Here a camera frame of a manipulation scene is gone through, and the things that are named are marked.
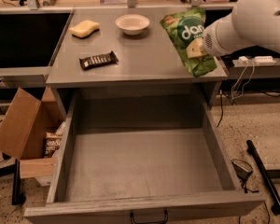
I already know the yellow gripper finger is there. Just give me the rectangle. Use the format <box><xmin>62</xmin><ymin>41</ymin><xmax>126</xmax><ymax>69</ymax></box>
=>
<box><xmin>186</xmin><ymin>39</ymin><xmax>205</xmax><ymax>58</ymax></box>

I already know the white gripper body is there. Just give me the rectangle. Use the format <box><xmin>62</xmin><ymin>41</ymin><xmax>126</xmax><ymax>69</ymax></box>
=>
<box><xmin>203</xmin><ymin>14</ymin><xmax>252</xmax><ymax>57</ymax></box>

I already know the green rice chip bag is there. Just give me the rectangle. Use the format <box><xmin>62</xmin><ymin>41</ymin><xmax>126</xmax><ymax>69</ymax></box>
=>
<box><xmin>160</xmin><ymin>8</ymin><xmax>217</xmax><ymax>77</ymax></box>

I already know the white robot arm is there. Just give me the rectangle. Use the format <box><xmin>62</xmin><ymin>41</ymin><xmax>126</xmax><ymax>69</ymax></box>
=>
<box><xmin>195</xmin><ymin>0</ymin><xmax>280</xmax><ymax>57</ymax></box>

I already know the grey counter cabinet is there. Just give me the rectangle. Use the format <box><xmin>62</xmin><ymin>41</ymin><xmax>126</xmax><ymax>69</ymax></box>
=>
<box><xmin>46</xmin><ymin>6</ymin><xmax>227</xmax><ymax>99</ymax></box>

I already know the grey open top drawer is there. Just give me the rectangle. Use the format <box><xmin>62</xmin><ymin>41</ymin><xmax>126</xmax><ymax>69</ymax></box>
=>
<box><xmin>25</xmin><ymin>90</ymin><xmax>263</xmax><ymax>224</ymax></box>

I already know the snack bag in box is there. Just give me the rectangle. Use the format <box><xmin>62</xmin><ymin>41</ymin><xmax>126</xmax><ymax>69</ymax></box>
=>
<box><xmin>44</xmin><ymin>133</ymin><xmax>62</xmax><ymax>158</ymax></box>

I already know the white power strip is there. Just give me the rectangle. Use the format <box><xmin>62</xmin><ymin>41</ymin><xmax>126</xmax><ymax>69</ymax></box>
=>
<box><xmin>236</xmin><ymin>56</ymin><xmax>276</xmax><ymax>66</ymax></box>

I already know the white bowl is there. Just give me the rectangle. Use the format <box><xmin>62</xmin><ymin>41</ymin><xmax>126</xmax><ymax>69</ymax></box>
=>
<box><xmin>116</xmin><ymin>14</ymin><xmax>150</xmax><ymax>35</ymax></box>

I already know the black candy bar wrapper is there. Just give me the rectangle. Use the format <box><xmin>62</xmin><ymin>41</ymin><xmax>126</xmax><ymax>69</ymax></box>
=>
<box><xmin>79</xmin><ymin>51</ymin><xmax>119</xmax><ymax>70</ymax></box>

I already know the yellow sponge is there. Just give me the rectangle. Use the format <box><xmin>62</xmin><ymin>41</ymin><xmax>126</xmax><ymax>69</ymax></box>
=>
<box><xmin>69</xmin><ymin>20</ymin><xmax>100</xmax><ymax>38</ymax></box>

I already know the black floor bar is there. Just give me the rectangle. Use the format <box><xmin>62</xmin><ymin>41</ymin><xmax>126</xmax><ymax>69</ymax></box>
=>
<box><xmin>246</xmin><ymin>140</ymin><xmax>280</xmax><ymax>216</ymax></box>

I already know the brown cardboard box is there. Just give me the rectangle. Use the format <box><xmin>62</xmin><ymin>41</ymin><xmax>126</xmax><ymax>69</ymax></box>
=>
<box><xmin>0</xmin><ymin>87</ymin><xmax>64</xmax><ymax>178</ymax></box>

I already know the black stand leg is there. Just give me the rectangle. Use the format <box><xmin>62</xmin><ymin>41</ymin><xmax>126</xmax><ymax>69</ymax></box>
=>
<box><xmin>11</xmin><ymin>160</ymin><xmax>26</xmax><ymax>205</ymax></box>

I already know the small grey floor bracket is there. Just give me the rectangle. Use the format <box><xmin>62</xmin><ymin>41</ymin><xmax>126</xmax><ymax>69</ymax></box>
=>
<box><xmin>231</xmin><ymin>161</ymin><xmax>253</xmax><ymax>181</ymax></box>

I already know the black drawer handle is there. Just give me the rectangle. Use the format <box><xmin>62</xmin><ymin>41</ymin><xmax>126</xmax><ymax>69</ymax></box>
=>
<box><xmin>130</xmin><ymin>210</ymin><xmax>169</xmax><ymax>224</ymax></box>

